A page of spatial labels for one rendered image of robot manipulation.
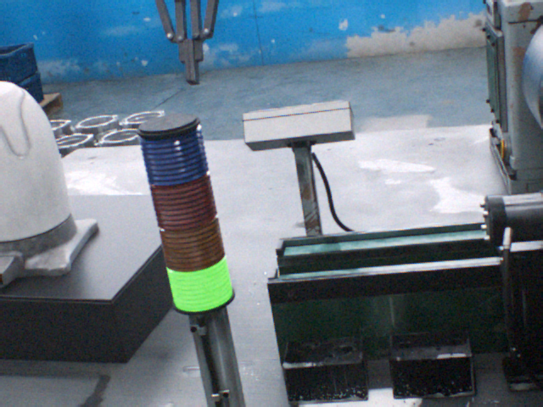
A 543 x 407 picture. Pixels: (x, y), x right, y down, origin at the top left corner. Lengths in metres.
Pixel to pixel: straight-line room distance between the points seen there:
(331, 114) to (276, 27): 5.69
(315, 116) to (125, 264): 0.37
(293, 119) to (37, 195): 0.40
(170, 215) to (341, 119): 0.56
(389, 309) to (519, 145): 0.56
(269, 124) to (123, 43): 6.25
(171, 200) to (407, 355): 0.39
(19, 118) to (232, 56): 5.91
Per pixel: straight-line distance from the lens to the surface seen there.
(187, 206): 0.78
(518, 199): 0.97
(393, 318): 1.11
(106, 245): 1.37
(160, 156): 0.77
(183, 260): 0.80
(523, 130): 1.55
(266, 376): 1.14
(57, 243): 1.33
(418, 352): 1.04
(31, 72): 6.57
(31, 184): 1.29
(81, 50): 7.74
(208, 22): 1.40
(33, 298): 1.26
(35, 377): 1.28
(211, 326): 0.85
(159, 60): 7.41
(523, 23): 1.51
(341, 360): 1.03
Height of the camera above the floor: 1.41
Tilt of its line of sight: 21 degrees down
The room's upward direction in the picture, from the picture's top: 9 degrees counter-clockwise
